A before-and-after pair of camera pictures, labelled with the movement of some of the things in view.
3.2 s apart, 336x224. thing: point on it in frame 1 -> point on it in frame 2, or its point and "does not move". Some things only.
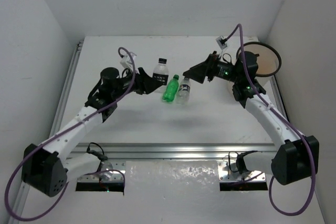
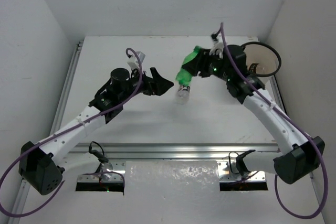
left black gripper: x=140 y=83 does not move
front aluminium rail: x=172 y=151 does not move
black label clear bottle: x=160 y=74 -> x=260 y=68
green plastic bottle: x=169 y=93 -> x=184 y=76
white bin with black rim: x=269 y=61 does not move
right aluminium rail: x=278 y=97 does not move
